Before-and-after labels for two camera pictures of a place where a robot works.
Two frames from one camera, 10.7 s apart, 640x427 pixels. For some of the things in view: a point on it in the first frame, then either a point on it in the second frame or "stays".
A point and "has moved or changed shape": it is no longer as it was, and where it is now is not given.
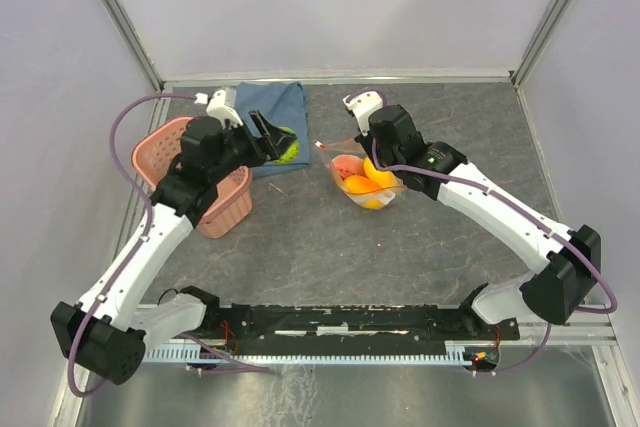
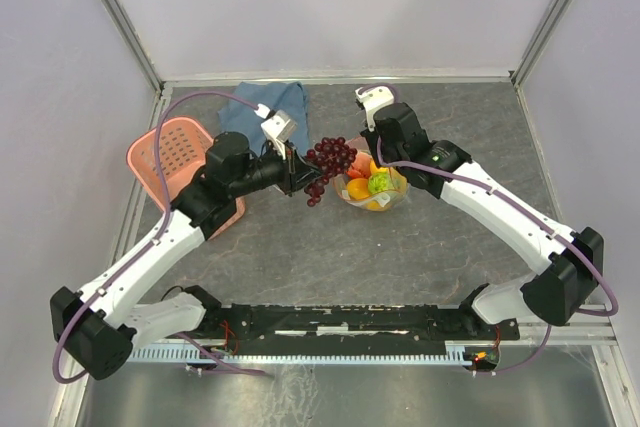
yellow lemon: [384, 179] → [373, 204]
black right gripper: [365, 140] stays
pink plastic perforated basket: [157, 143] stays
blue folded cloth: [283, 102] stays
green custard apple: [292, 152] has moved or changed shape
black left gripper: [276, 141] → [296, 171]
